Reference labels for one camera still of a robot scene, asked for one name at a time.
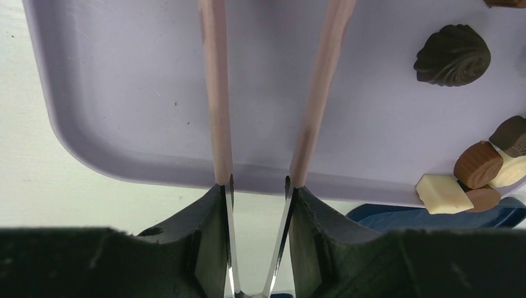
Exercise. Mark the lilac tray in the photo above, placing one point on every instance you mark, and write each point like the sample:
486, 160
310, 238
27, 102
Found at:
124, 86

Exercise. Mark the brown leaf chocolate lower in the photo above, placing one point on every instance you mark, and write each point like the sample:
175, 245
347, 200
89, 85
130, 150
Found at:
478, 165

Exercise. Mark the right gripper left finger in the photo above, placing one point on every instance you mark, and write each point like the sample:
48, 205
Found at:
183, 256

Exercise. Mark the pink handled tongs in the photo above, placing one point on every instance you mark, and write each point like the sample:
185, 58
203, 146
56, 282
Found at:
214, 40

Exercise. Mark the dark shell chocolate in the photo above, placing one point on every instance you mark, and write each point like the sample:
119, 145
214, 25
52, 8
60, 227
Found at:
454, 56

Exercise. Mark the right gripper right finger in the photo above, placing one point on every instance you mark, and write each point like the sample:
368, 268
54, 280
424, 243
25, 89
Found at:
333, 256

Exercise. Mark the dark small chocolate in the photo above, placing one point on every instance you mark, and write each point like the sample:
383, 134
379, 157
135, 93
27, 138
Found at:
509, 137

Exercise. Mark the dark fluted chocolate upper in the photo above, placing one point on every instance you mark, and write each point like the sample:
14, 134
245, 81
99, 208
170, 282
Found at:
520, 4

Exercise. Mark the white swirl chocolate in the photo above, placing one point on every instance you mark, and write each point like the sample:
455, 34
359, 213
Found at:
507, 170

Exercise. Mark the white cube chocolate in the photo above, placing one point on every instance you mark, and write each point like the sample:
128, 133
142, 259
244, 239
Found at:
441, 194

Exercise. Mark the brown oval chocolate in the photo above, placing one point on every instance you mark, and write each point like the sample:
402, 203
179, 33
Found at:
483, 198

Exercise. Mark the dark blue box lid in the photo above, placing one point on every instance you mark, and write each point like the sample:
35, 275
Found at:
384, 218

